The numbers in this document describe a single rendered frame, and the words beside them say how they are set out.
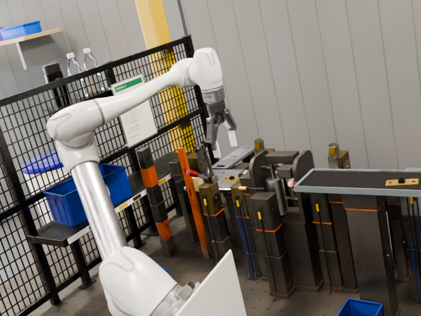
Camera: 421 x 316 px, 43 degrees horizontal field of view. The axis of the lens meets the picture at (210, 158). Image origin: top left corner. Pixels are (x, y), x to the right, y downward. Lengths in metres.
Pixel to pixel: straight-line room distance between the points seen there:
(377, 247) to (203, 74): 0.93
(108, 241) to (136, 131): 0.83
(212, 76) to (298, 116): 1.98
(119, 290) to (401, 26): 2.64
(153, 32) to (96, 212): 1.21
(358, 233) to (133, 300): 0.68
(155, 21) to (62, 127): 1.09
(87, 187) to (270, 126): 2.37
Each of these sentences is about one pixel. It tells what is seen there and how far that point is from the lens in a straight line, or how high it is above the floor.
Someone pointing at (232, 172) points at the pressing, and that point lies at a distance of 2.33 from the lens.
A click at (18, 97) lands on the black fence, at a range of 2.19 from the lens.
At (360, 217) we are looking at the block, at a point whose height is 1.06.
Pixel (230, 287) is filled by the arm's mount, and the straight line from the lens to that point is 1.65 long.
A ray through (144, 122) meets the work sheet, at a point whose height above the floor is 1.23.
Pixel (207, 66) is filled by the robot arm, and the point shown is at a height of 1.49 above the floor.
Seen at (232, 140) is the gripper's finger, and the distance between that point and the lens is 2.25.
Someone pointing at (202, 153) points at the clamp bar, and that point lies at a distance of 2.06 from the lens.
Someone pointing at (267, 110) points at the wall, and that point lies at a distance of 4.07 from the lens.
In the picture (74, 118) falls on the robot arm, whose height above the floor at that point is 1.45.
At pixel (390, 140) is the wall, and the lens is 3.89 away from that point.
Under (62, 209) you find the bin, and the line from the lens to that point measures 2.15.
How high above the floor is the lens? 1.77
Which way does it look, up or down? 17 degrees down
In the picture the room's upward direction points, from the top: 13 degrees counter-clockwise
